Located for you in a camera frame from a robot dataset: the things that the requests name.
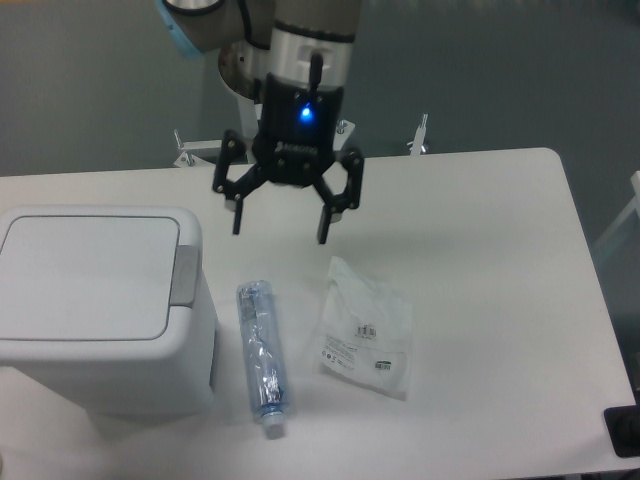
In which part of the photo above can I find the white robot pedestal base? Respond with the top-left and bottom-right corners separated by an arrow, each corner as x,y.
172,97 -> 431,169

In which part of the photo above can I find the clear plastic water bottle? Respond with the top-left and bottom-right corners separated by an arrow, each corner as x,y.
236,280 -> 291,440

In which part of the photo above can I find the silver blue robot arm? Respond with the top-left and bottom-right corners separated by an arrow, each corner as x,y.
156,1 -> 365,243

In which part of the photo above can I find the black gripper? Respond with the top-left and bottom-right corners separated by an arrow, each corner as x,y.
212,74 -> 364,244

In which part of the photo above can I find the black device at table edge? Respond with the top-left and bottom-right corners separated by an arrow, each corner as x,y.
604,405 -> 640,458

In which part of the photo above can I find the white plastic packaging bag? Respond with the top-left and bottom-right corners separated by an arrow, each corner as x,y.
317,256 -> 413,400

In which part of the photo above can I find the white frame at right edge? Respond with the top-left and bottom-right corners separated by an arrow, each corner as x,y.
592,171 -> 639,265

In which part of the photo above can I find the white plastic trash can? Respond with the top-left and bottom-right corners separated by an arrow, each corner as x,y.
1,205 -> 218,415

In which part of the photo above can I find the white trash can lid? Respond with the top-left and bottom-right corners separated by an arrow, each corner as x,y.
1,216 -> 179,341

